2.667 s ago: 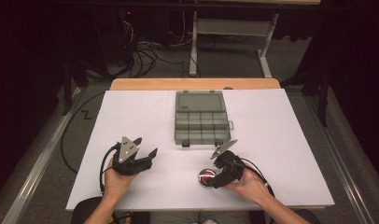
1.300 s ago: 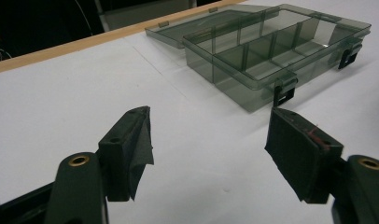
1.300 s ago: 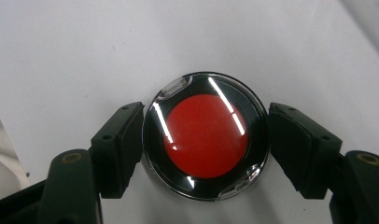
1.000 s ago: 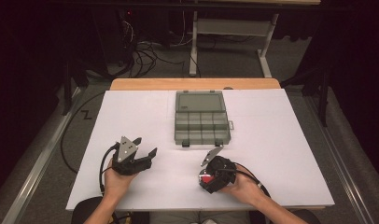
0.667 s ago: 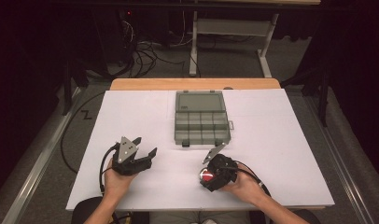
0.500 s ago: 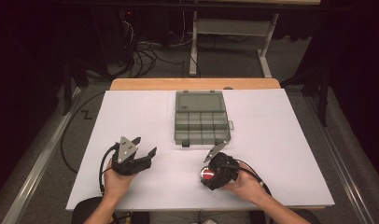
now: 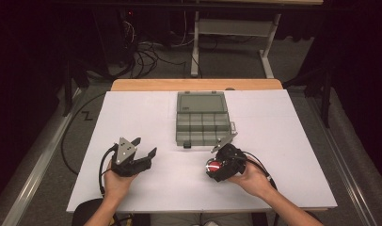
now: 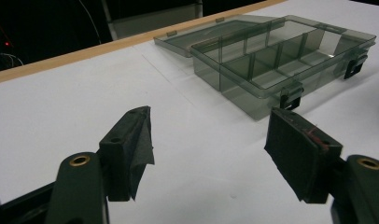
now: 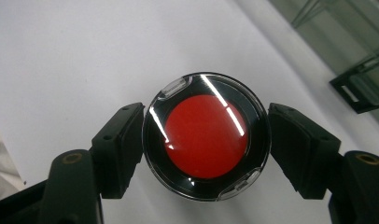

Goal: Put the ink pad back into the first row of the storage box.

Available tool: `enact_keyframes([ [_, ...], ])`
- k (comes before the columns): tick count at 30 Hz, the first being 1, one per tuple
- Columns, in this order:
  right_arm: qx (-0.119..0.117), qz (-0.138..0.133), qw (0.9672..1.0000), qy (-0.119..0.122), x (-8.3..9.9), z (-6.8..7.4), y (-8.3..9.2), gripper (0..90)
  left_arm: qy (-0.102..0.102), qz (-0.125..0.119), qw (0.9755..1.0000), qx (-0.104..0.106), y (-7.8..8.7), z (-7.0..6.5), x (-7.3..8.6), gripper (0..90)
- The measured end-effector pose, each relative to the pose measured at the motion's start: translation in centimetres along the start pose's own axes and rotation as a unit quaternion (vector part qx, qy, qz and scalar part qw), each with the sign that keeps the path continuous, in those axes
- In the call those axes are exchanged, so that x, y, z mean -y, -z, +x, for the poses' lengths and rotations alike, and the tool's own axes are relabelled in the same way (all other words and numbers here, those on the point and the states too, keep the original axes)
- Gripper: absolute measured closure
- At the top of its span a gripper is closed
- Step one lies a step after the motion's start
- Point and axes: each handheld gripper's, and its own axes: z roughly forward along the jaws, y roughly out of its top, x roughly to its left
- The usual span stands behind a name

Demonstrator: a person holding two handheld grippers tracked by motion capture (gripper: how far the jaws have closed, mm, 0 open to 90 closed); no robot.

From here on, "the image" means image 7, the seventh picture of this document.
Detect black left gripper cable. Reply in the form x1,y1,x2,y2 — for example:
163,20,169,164
98,144,119,198

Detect tangle of black cables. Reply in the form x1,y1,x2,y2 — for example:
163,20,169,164
117,18,187,79

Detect grey compartment storage box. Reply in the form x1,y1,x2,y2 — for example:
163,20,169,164
175,90,238,149

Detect person's grey trousers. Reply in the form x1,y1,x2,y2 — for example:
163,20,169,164
150,212,253,226

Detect white metal desk frame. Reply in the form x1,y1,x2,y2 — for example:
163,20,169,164
190,10,281,79

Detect black floor cable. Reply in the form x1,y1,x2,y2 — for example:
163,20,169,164
60,92,107,176

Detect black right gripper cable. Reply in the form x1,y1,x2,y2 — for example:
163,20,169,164
242,151,279,226

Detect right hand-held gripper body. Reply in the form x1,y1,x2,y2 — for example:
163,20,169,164
210,132,248,178

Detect aluminium floor rail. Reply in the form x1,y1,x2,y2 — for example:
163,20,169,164
306,93,379,226
0,88,84,226

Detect person's right hand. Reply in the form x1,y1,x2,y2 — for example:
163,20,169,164
228,158,277,199

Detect white table cover board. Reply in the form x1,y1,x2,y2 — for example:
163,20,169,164
66,89,339,214

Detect red round tape measure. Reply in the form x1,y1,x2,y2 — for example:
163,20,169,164
205,159,223,176

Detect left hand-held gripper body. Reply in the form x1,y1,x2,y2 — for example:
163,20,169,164
110,137,153,178

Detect person's left hand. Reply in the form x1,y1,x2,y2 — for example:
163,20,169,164
103,161,138,201

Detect wooden table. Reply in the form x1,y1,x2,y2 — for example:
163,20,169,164
110,78,284,92

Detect black stool seat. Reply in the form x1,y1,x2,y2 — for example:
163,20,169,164
71,198,104,226

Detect black metal stand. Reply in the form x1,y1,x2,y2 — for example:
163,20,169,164
282,65,333,129
61,59,90,118

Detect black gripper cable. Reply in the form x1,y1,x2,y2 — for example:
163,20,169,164
242,151,279,226
98,144,119,198

